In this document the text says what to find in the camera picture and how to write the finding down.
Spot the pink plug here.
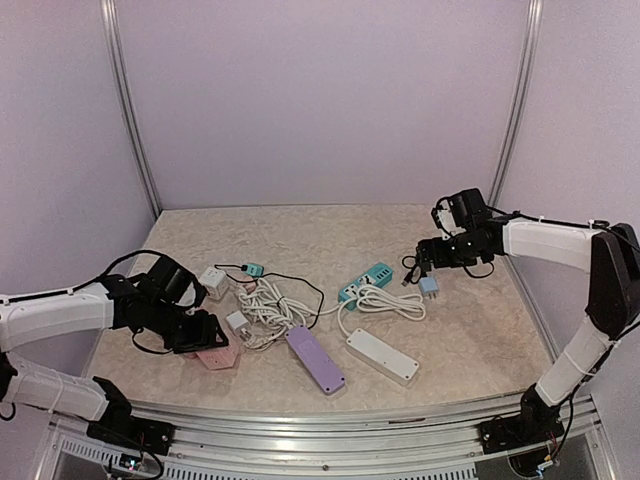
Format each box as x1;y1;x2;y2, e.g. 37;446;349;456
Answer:
241;283;257;294

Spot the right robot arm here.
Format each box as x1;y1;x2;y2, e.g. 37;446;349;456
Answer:
414;188;639;444

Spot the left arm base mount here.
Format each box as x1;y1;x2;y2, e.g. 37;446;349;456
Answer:
86;411;176;455

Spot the teal socket cube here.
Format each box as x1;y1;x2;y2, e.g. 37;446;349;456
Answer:
338;263;393;310

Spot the left aluminium frame post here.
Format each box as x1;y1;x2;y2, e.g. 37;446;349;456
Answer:
99;0;163;220

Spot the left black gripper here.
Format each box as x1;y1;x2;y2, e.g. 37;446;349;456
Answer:
147;298;228;354

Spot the white bundled cable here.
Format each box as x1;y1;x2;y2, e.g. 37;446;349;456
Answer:
239;319;296;351

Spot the black thin cable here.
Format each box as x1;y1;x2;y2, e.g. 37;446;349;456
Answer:
214;262;326;329

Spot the light blue usb charger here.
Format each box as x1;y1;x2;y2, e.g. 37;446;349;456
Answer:
418;276;439;299

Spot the white power strip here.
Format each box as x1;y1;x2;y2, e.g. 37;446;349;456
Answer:
346;329;420;385

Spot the right aluminium frame post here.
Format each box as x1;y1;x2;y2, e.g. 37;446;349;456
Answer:
488;0;544;207

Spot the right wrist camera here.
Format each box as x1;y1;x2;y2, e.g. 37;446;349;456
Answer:
431;197;457;239

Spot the front aluminium rail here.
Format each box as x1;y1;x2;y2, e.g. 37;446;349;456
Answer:
34;394;619;479

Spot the white usb charger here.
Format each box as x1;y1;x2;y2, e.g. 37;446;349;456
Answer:
225;311;250;337

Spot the aluminium frame post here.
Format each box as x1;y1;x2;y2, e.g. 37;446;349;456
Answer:
99;0;163;220
488;0;544;207

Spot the purple power strip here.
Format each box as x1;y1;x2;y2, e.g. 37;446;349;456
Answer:
285;326;346;395

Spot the teal charger cube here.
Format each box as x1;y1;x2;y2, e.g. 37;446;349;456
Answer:
241;263;264;278

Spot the white multi socket adapter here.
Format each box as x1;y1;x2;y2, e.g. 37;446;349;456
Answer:
199;266;229;301

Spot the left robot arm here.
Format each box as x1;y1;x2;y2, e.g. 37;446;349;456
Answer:
1;253;228;445

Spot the black cable far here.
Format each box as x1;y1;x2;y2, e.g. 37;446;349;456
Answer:
401;254;434;289

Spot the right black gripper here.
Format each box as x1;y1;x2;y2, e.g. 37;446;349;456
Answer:
418;230;487;271

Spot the pink cube socket adapter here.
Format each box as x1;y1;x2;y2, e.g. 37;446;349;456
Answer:
183;344;239;371

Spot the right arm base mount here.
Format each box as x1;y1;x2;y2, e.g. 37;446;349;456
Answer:
477;415;565;454

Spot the white coiled power cable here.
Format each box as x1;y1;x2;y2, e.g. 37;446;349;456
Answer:
234;277;346;329

